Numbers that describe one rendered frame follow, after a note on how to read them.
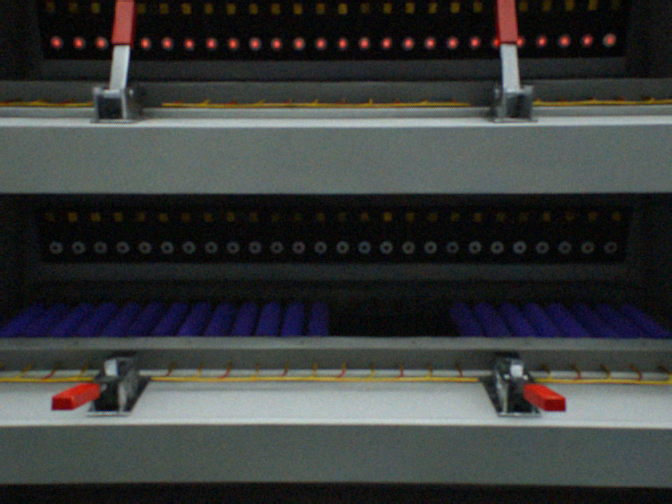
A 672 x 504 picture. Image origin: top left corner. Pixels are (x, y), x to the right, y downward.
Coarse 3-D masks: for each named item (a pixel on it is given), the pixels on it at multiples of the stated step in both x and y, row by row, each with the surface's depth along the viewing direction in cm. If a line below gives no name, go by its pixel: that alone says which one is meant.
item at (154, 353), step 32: (0, 352) 42; (32, 352) 42; (64, 352) 42; (96, 352) 42; (160, 352) 42; (192, 352) 42; (224, 352) 42; (256, 352) 42; (288, 352) 42; (320, 352) 42; (352, 352) 42; (384, 352) 42; (416, 352) 42; (448, 352) 42; (480, 352) 42; (544, 352) 42; (576, 352) 42; (608, 352) 42; (640, 352) 42
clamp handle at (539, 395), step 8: (512, 368) 38; (520, 368) 38; (512, 376) 38; (520, 376) 38; (512, 384) 38; (520, 384) 36; (528, 384) 36; (528, 392) 34; (536, 392) 33; (544, 392) 33; (552, 392) 33; (536, 400) 33; (544, 400) 32; (552, 400) 32; (560, 400) 32; (544, 408) 32; (552, 408) 32; (560, 408) 32
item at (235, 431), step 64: (0, 256) 54; (0, 320) 52; (0, 384) 42; (64, 384) 42; (192, 384) 42; (256, 384) 42; (320, 384) 42; (384, 384) 42; (448, 384) 42; (576, 384) 42; (640, 384) 42; (0, 448) 38; (64, 448) 38; (128, 448) 38; (192, 448) 38; (256, 448) 38; (320, 448) 38; (384, 448) 38; (448, 448) 38; (512, 448) 38; (576, 448) 38; (640, 448) 37
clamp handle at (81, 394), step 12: (108, 372) 39; (84, 384) 35; (96, 384) 35; (108, 384) 37; (60, 396) 32; (72, 396) 32; (84, 396) 33; (96, 396) 35; (60, 408) 32; (72, 408) 32
